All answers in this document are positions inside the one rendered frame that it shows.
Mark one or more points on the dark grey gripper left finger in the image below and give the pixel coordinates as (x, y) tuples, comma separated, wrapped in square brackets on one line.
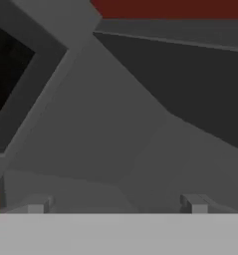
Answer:
[(37, 205)]

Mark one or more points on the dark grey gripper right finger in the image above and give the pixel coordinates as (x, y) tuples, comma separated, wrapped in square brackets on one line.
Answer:
[(194, 204)]

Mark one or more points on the grey microwave oven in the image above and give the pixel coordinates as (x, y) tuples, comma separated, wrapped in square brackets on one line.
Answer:
[(130, 109)]

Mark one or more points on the dark red cupboard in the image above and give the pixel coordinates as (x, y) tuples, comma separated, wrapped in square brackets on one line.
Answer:
[(170, 8)]

